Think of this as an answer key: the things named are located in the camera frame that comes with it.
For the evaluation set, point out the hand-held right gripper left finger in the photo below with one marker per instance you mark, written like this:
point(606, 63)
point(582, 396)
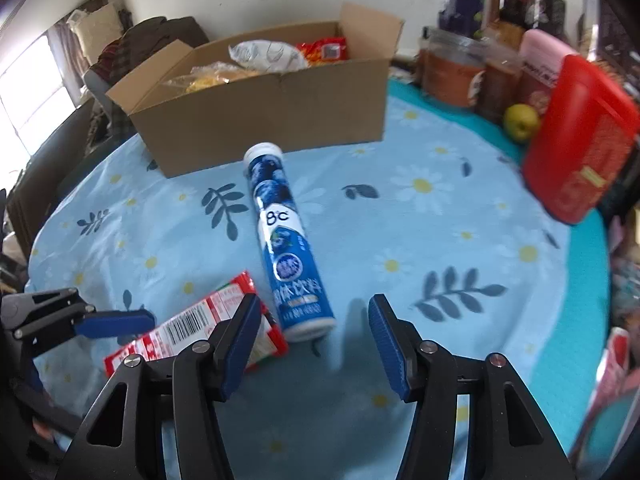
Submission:
point(240, 350)

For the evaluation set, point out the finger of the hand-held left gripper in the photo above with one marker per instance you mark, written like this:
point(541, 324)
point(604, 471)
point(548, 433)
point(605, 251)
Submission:
point(115, 322)

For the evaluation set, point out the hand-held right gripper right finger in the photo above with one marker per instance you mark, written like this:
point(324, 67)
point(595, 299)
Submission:
point(392, 355)

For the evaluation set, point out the red white carton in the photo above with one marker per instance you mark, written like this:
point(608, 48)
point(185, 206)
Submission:
point(200, 315)

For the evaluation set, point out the blue tube with white cap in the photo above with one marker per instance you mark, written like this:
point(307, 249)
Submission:
point(285, 240)

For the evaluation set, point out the brown cardboard box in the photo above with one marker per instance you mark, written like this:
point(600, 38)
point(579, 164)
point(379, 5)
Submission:
point(280, 110)

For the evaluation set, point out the clear bag of yellow crackers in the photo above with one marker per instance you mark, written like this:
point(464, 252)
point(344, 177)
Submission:
point(215, 76)

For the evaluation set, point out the white bread-print packet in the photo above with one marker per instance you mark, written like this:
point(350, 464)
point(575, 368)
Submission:
point(270, 55)

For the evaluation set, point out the red snack packet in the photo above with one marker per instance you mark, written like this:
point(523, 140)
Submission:
point(320, 50)

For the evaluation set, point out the blue floral tablecloth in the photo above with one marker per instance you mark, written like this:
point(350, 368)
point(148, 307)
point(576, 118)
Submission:
point(400, 240)

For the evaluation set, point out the dark wooden furniture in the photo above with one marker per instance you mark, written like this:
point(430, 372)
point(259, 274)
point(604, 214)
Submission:
point(45, 180)

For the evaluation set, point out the yellow green fruit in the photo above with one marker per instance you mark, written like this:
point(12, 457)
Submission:
point(521, 122)

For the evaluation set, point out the brown curtain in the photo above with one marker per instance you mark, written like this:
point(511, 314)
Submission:
point(65, 50)

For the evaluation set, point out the red canister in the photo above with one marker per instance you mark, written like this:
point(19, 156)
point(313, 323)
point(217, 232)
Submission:
point(580, 140)

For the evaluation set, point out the brown spice bottle black cap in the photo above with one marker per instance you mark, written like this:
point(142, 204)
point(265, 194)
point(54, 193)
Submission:
point(500, 90)

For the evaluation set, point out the clear jar red-brown powder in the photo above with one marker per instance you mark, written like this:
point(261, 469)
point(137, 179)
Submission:
point(452, 72)

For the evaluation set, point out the brown quilted jacket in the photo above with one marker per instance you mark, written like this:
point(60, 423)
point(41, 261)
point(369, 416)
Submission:
point(165, 35)

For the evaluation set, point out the beige board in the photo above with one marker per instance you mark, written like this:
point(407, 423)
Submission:
point(95, 25)

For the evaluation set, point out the pink lidded jar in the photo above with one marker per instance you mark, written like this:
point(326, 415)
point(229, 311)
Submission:
point(542, 60)

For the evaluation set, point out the clear jar black label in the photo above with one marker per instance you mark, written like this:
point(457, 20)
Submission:
point(550, 7)

